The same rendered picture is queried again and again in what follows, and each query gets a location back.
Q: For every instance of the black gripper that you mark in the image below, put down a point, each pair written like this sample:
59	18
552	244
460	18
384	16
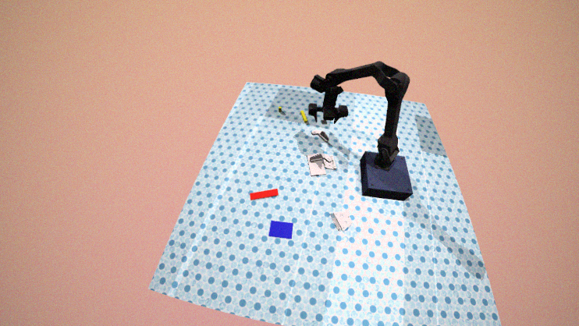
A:
313	109

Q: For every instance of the red flat bar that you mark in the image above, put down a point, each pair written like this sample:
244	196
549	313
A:
264	194

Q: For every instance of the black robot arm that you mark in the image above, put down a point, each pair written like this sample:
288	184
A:
395	89

